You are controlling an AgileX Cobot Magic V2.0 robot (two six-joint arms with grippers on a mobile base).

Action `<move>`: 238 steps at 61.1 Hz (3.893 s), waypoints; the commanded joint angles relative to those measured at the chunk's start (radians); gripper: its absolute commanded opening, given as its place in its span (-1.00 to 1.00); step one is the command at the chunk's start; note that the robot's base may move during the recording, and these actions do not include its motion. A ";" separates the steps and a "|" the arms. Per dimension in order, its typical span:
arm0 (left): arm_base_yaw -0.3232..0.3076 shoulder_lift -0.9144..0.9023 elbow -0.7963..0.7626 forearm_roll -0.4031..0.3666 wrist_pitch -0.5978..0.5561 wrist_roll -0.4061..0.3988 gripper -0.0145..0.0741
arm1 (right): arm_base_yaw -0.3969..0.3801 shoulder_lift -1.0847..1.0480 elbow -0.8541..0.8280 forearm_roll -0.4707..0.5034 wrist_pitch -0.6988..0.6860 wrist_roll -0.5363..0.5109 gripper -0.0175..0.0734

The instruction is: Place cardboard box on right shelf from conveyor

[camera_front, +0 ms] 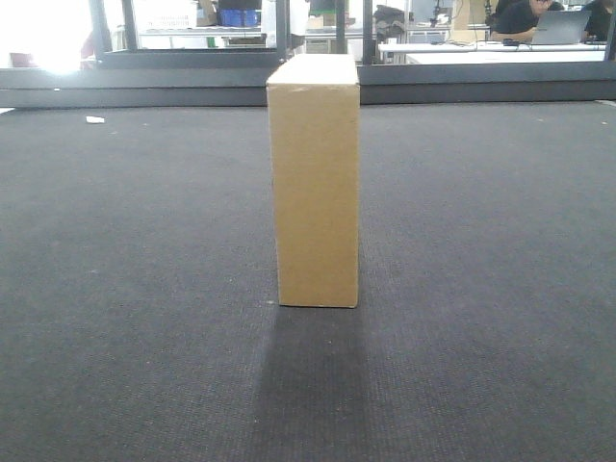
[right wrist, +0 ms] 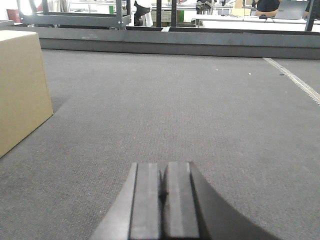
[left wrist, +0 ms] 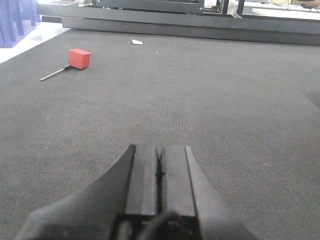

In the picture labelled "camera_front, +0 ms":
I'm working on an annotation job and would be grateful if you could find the small white paper scrap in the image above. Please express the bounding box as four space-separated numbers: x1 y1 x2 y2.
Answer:
86 115 106 124

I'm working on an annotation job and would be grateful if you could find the blue storage crates background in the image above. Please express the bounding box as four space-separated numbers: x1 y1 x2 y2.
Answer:
218 9 259 28

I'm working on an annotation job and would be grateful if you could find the dark conveyor end rail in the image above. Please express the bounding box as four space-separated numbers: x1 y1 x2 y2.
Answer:
1 62 615 109

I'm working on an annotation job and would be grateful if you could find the white work table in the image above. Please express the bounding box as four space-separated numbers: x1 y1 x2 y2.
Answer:
378 41 605 65

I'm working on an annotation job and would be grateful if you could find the tall brown cardboard box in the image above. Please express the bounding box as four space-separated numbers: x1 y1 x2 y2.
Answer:
267 54 360 308

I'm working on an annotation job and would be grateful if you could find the person in black shirt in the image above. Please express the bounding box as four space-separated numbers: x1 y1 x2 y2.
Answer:
490 0 564 43

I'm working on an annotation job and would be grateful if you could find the black metal frame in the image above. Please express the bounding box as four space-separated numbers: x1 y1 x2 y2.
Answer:
88 0 375 70

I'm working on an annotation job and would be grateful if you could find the grey open laptop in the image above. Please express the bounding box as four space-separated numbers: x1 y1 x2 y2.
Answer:
530 11 591 46

